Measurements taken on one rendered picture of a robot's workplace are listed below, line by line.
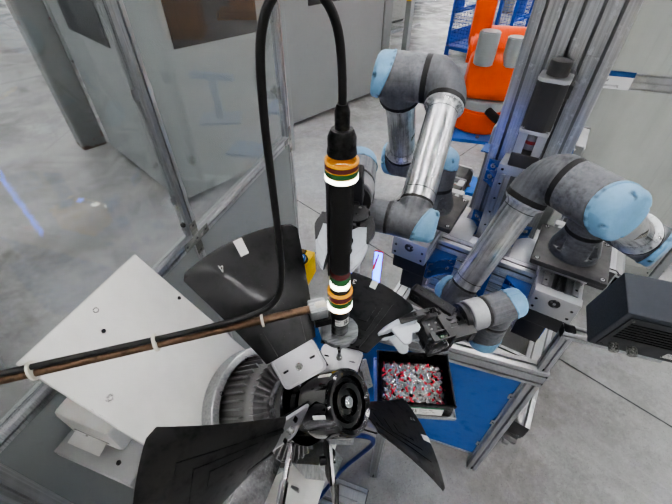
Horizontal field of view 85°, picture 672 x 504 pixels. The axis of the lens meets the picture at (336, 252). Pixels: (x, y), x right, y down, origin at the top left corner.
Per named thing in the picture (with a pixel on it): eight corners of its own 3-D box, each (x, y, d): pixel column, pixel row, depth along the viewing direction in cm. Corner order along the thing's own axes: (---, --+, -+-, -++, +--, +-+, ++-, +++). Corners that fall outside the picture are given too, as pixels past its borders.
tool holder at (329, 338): (316, 355, 67) (313, 323, 60) (307, 325, 72) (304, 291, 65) (363, 343, 68) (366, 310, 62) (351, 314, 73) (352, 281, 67)
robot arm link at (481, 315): (476, 290, 86) (466, 309, 92) (459, 295, 85) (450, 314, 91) (495, 317, 82) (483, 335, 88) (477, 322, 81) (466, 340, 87)
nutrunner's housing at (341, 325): (332, 351, 70) (330, 112, 39) (327, 334, 73) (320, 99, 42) (352, 346, 71) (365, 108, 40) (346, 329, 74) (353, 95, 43)
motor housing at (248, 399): (268, 487, 80) (310, 493, 72) (188, 432, 71) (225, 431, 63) (308, 391, 96) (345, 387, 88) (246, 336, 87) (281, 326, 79)
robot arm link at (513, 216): (528, 132, 82) (422, 294, 105) (571, 153, 74) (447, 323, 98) (553, 142, 88) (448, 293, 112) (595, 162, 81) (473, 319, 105)
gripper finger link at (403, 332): (389, 347, 76) (428, 336, 79) (378, 323, 80) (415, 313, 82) (386, 354, 78) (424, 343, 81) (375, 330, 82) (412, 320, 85)
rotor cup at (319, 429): (312, 460, 72) (363, 463, 64) (261, 420, 66) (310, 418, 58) (336, 392, 82) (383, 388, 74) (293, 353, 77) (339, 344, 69)
